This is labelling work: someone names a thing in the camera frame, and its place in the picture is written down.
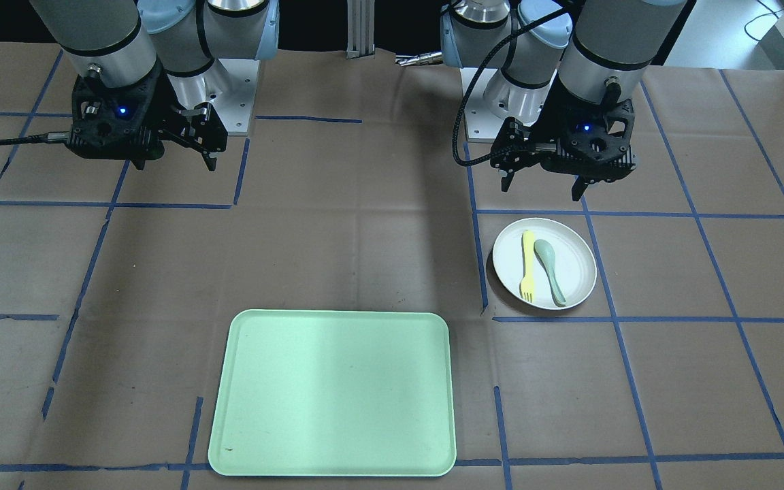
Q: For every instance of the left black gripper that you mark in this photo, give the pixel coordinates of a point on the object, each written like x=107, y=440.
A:
x=547, y=134

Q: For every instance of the white round plate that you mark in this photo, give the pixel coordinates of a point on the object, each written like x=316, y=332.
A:
x=575, y=263

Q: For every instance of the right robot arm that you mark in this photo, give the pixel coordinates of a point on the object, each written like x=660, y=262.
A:
x=126, y=38

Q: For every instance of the light green tray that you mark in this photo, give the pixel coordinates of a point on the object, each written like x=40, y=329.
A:
x=316, y=393

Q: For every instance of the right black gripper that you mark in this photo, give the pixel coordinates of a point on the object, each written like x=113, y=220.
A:
x=173, y=121

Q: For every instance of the aluminium frame post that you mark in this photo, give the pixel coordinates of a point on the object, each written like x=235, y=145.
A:
x=360, y=21

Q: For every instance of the yellow plastic fork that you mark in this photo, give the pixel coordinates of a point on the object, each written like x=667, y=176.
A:
x=527, y=283

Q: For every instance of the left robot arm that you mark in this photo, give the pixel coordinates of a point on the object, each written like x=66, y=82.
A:
x=564, y=73

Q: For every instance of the brown paper table cover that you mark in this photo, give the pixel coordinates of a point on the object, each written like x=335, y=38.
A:
x=118, y=286

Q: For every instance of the pale green spoon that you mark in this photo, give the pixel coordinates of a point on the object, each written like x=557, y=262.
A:
x=546, y=254

